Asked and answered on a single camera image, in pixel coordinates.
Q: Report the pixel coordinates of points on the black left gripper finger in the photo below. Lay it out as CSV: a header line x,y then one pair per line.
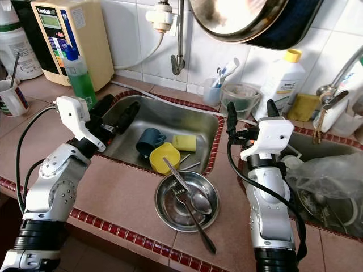
x,y
128,117
103,106

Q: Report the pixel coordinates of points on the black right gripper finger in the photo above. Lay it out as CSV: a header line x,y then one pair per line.
x,y
231,118
273,110

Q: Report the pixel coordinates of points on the blue plastic mug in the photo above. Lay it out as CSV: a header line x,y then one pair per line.
x,y
147,143

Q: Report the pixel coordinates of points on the yellow plastic bowl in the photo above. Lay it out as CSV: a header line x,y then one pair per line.
x,y
164,160

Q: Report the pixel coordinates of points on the steel bowl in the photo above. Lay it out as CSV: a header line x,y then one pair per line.
x,y
170,218

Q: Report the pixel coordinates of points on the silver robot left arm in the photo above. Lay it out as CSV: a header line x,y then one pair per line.
x,y
48,192

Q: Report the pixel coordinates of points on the clear plastic tub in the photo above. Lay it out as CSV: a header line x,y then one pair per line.
x,y
241,102

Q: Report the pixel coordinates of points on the white detergent bottle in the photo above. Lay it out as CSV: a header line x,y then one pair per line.
x,y
281,85

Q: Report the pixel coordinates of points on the green dish soap bottle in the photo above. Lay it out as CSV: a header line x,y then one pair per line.
x,y
82,85

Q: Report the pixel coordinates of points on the mustard scouring sponge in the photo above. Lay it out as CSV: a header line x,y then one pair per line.
x,y
303,107

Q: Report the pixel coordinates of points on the clear measuring cup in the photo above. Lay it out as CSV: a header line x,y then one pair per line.
x,y
209,96

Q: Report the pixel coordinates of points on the steel sink basin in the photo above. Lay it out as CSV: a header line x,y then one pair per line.
x,y
340,224
176,116

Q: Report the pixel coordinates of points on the bright yellow dish sponge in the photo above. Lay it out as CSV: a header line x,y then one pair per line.
x,y
184,143

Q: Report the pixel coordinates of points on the steel gooseneck faucet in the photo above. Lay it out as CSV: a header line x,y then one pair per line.
x,y
326,93

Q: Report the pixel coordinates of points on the white stick green tip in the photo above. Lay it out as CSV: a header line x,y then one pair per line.
x,y
190,166

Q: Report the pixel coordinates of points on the beige black water ionizer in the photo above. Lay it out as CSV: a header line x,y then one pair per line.
x,y
91,34

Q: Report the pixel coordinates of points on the white printed mug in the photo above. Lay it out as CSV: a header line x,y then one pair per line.
x,y
14,102

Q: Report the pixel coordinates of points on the white bottle green cap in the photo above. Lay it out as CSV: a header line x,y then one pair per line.
x,y
349,113

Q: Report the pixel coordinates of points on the steel stirring spoon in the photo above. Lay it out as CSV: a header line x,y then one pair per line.
x,y
15,71

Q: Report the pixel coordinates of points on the clear plastic bag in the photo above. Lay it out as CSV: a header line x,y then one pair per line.
x,y
329,181

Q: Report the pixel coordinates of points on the white jar green band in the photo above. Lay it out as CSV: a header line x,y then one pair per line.
x,y
20,56

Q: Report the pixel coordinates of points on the steel wok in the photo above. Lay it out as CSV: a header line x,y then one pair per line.
x,y
238,17

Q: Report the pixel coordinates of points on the steel fork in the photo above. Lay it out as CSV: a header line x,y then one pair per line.
x,y
204,233

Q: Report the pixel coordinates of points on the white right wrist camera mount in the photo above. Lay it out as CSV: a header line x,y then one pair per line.
x,y
272,136

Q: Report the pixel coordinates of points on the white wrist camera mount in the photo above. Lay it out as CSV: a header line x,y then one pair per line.
x,y
74,116
272,136

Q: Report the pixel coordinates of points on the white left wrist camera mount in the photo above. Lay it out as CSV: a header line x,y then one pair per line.
x,y
74,116

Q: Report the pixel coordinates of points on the thin white wall tube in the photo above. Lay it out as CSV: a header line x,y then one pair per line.
x,y
136,63

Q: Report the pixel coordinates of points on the metal wall tap pipe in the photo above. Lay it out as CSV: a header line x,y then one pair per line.
x,y
178,56

